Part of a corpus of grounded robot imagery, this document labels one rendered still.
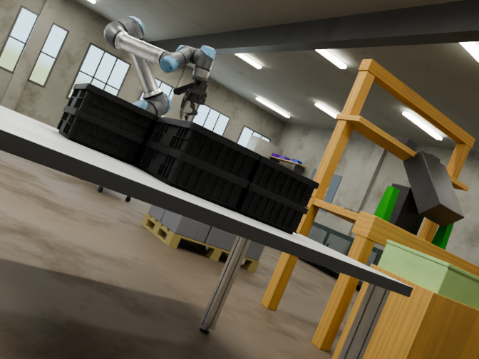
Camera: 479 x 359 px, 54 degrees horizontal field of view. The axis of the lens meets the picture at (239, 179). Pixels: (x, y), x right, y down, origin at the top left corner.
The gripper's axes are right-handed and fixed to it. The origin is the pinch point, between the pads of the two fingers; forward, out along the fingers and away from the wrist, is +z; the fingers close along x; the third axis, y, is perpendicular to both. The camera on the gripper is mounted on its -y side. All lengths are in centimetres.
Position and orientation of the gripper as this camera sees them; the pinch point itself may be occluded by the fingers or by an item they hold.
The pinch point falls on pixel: (182, 117)
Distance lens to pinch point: 230.7
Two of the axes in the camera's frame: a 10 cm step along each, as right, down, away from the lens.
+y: 8.9, 3.3, -3.0
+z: -3.2, 9.4, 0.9
